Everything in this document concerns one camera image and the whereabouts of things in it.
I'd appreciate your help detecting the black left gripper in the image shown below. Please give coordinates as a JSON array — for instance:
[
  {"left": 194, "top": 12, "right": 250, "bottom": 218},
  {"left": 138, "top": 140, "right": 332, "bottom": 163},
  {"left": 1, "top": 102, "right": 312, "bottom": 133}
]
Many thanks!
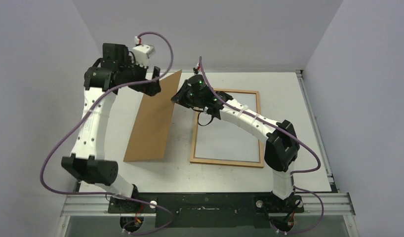
[{"left": 120, "top": 56, "right": 161, "bottom": 97}]

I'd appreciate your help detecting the brown backing board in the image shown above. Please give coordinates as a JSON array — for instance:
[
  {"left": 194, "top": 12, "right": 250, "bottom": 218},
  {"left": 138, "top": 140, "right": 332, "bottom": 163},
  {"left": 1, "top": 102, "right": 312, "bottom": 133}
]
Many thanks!
[{"left": 123, "top": 70, "right": 182, "bottom": 162}]

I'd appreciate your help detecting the printed photo sheet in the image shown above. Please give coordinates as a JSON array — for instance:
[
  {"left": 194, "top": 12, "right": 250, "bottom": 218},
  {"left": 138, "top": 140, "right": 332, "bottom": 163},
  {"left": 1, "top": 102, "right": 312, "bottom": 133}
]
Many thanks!
[{"left": 195, "top": 92, "right": 259, "bottom": 163}]

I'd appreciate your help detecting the wooden picture frame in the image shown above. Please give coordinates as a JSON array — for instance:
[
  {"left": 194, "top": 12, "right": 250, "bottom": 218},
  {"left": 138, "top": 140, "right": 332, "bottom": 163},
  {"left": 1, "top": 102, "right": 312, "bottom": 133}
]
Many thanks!
[{"left": 189, "top": 88, "right": 265, "bottom": 169}]

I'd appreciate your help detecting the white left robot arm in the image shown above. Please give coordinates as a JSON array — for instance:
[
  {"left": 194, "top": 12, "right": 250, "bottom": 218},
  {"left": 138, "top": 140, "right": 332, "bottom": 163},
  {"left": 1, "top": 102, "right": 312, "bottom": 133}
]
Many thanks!
[{"left": 61, "top": 43, "right": 161, "bottom": 213}]

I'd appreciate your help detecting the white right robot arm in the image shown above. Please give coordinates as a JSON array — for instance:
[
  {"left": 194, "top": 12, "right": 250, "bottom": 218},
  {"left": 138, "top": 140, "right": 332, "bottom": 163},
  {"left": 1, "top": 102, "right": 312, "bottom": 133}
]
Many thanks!
[{"left": 171, "top": 75, "right": 300, "bottom": 212}]

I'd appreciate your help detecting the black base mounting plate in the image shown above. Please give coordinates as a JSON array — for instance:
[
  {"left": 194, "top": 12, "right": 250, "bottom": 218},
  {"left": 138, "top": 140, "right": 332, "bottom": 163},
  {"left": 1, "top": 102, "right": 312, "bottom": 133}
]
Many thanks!
[{"left": 107, "top": 192, "right": 304, "bottom": 232}]

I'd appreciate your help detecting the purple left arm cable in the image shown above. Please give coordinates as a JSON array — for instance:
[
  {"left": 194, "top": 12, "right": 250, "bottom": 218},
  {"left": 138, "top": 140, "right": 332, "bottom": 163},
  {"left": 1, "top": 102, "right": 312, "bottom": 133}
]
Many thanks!
[{"left": 40, "top": 32, "right": 174, "bottom": 236}]

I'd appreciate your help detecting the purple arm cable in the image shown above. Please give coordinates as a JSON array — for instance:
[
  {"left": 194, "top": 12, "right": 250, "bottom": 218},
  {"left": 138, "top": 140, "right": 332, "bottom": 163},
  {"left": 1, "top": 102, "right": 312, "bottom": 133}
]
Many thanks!
[
  {"left": 198, "top": 56, "right": 324, "bottom": 236},
  {"left": 40, "top": 32, "right": 174, "bottom": 236}
]

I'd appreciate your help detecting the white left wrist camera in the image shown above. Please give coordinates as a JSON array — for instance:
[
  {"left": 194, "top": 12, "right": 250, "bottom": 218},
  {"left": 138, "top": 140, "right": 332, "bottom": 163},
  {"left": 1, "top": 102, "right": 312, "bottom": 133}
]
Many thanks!
[{"left": 131, "top": 44, "right": 155, "bottom": 68}]

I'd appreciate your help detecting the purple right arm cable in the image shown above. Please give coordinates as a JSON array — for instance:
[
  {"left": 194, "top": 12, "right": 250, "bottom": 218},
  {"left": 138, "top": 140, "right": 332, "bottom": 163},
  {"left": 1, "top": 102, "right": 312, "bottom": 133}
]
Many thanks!
[{"left": 198, "top": 56, "right": 324, "bottom": 236}]

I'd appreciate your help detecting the aluminium front rail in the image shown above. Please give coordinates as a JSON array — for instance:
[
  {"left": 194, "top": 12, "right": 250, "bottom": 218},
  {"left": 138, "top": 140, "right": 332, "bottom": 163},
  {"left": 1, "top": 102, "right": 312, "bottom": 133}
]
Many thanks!
[{"left": 61, "top": 193, "right": 356, "bottom": 216}]

